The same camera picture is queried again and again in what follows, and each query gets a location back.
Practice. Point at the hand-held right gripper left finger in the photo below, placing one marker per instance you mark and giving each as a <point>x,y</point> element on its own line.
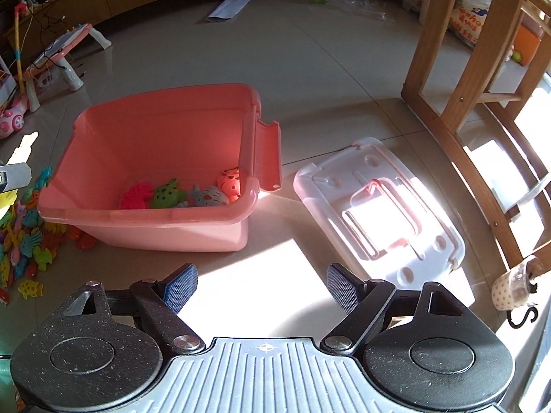
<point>180,288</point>

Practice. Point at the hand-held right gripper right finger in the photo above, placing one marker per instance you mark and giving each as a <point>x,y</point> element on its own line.
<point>344,288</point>

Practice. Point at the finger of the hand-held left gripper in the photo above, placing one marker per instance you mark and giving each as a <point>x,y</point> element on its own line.
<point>15,176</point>

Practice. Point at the pink plastic storage bin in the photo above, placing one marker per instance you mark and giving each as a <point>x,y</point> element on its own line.
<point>150,232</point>

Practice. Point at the pile of colourful toy fish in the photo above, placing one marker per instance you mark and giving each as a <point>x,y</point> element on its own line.
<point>30,241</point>

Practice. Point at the grey-blue toy fish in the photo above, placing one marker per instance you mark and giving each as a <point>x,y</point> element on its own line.
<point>206,197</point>

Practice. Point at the red toy fish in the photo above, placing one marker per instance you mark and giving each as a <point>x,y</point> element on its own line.
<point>135,195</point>

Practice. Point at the pink push toy with stick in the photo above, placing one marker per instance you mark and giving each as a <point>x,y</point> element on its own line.
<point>10,120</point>

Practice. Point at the green spotted toy fish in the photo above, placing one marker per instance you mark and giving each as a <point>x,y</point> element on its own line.
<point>168,193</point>

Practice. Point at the orange toy fish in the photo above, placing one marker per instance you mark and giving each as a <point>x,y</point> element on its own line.
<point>230,185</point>

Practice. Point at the clear plastic bin lid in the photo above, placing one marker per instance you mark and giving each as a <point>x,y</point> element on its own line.
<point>335,172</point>

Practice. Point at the pink toy drawing table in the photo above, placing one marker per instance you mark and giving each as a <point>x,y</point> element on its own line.
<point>73,62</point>

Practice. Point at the teal floor mat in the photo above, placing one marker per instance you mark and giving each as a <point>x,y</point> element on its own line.
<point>8,335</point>

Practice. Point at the polka-dot hanging cup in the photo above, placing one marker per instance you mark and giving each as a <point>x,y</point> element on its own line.
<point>510,290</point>

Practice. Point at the black metal hook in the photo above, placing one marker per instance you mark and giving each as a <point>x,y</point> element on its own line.
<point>523,319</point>

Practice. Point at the grey paper sheet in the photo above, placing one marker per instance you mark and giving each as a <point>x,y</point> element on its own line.
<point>227,9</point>

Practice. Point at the clear plastic bag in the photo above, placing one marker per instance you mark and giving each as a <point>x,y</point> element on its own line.
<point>361,0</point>

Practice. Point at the orange plastic container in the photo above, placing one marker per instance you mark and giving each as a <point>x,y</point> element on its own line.
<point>528,43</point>

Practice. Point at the wooden chair frame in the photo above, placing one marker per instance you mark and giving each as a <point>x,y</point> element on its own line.
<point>434,51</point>

